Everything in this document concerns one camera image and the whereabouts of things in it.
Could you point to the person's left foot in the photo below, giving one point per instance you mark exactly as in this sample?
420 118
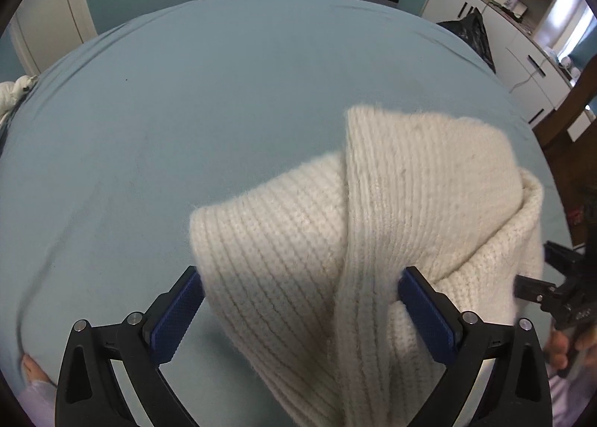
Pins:
32 368

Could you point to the bright window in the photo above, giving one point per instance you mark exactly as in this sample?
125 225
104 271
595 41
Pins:
564 21

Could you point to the cream knit sweater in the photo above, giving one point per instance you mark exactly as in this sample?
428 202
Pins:
373 203

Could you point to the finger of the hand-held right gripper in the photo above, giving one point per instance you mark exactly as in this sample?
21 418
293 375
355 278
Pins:
562 259
534 289

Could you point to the bed with blue sheet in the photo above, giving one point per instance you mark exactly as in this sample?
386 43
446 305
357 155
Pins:
186 105

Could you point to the white base cabinet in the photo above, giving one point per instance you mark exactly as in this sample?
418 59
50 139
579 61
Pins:
503 40

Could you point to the brown wooden chair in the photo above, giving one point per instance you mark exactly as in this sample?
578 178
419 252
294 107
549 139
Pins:
578 100

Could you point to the white printed box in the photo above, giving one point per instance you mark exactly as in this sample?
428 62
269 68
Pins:
512 2

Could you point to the person's right hand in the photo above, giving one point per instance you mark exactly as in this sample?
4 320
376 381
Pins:
555 350

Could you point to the person's right forearm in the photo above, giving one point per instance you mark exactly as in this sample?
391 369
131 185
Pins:
569 396

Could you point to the white puffer jacket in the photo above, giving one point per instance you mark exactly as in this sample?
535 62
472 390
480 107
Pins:
11 93

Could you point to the black plastic bag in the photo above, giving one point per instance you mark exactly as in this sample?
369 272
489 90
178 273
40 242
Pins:
471 33

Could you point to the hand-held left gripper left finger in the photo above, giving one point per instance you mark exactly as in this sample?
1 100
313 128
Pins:
179 315

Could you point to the white door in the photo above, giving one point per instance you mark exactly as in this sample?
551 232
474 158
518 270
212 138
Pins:
51 26

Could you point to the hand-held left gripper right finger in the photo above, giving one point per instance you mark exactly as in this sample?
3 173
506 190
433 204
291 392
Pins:
427 315

